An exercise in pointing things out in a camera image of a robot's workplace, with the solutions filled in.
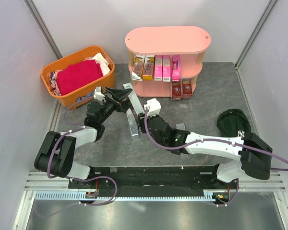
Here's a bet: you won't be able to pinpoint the dark red toothpaste box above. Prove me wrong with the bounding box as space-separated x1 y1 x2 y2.
171 81 182 100

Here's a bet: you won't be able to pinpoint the silver toothpaste box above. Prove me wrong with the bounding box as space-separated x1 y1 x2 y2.
126 108 140 139
176 123 186 130

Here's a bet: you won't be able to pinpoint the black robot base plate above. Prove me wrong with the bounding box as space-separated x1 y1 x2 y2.
68 164 240 192

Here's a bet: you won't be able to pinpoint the pink toothpaste box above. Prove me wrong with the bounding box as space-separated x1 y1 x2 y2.
154 55 163 81
162 55 171 82
172 55 181 81

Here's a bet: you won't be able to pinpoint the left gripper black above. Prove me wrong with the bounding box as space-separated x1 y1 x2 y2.
98 87 134 124

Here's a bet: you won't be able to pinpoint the red folded cloth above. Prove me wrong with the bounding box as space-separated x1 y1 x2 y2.
56 60 103 95

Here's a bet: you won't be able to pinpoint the orange plastic basket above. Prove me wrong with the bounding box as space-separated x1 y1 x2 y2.
41 46 115 109

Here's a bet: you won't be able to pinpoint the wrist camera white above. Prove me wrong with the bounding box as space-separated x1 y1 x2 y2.
93 86 106 101
144 98 161 116

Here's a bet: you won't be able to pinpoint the pink three-tier shelf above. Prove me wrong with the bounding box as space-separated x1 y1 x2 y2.
125 26 211 98

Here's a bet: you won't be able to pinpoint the grey slotted cable duct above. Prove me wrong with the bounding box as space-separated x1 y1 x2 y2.
35 191 229 202

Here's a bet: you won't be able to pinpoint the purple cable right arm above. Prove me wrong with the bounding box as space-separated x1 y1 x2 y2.
144 109 288 208

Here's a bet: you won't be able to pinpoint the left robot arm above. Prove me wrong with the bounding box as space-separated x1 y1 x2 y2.
34 87 133 188

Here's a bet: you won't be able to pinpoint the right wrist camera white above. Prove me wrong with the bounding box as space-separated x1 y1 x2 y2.
144 98 161 116

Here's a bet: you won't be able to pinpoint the red 3D toothpaste box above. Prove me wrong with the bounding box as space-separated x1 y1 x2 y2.
181 79 193 99
123 82 144 119

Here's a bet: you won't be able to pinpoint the orange R.O toothpaste box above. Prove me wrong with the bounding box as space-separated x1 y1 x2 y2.
142 55 155 81

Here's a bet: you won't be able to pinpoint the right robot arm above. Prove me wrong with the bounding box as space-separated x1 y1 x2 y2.
136 113 272 189

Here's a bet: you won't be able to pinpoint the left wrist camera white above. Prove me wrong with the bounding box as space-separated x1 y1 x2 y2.
93 86 106 101

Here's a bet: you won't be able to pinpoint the dark green baseball cap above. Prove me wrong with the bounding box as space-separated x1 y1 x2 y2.
216 108 252 138

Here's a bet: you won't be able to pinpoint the white and patterned cloths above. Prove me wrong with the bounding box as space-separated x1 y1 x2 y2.
47 53 110 96

